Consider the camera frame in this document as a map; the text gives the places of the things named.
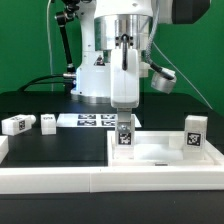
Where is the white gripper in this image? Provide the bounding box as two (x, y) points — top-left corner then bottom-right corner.
(110, 49), (139, 133)

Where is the white square table top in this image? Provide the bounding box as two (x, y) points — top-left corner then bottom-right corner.
(107, 131), (224, 166)

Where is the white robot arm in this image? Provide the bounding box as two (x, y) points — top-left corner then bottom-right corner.
(72, 0), (211, 134)

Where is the white U-shaped obstacle fence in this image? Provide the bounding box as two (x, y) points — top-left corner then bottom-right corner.
(0, 134), (224, 195)

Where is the white marker base plate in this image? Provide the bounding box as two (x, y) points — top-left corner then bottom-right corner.
(56, 113), (142, 129)

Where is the black cable bundle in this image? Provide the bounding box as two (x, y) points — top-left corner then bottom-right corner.
(17, 73), (77, 93)

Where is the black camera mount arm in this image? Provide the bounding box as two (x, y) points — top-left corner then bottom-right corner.
(55, 0), (80, 78)

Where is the white cable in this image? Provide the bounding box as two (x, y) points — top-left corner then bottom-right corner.
(46, 0), (55, 92)

